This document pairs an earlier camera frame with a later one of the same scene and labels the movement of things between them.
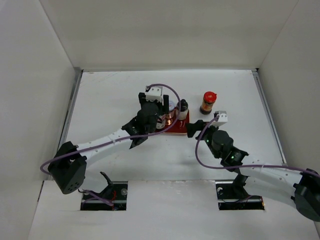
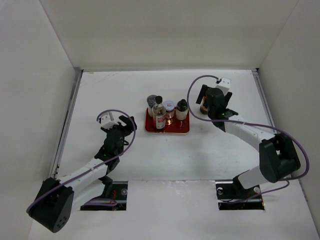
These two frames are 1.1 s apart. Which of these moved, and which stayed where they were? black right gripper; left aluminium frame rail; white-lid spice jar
Moved: black right gripper
Stayed: left aluminium frame rail; white-lid spice jar
